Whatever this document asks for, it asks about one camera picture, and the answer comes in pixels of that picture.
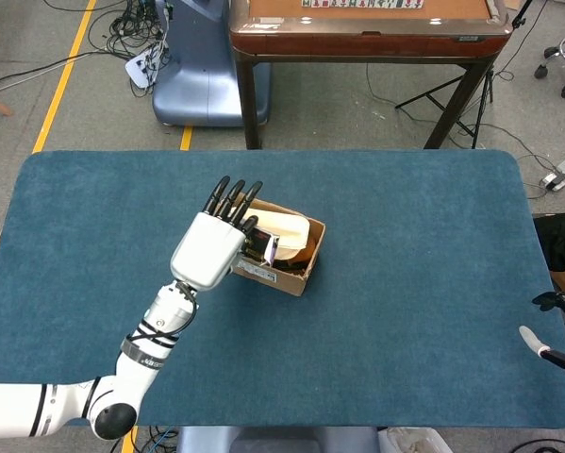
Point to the black tripod stand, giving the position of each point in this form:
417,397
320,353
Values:
488,87

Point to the chrome wheeled stool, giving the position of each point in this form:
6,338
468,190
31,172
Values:
541,71

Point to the white foam tray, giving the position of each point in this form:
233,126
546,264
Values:
287,231

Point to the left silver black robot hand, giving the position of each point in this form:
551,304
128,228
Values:
206,250

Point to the face-up mahjong tile row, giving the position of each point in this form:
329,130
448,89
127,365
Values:
362,4

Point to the black carton with gold print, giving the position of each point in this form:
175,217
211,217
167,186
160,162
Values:
263,245

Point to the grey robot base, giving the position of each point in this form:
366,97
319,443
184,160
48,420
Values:
277,441

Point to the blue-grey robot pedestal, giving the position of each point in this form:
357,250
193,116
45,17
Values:
197,80

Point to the white plastic bag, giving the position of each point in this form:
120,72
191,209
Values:
414,441

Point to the white power strip with plugs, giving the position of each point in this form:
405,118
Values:
138,71

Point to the brown mahjong table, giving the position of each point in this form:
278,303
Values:
367,42

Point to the white power strip with switches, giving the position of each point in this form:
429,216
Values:
562,172

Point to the blue carpet table mat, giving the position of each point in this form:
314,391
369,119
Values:
404,283

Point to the brown cardboard shipping box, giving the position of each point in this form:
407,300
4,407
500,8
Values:
287,280

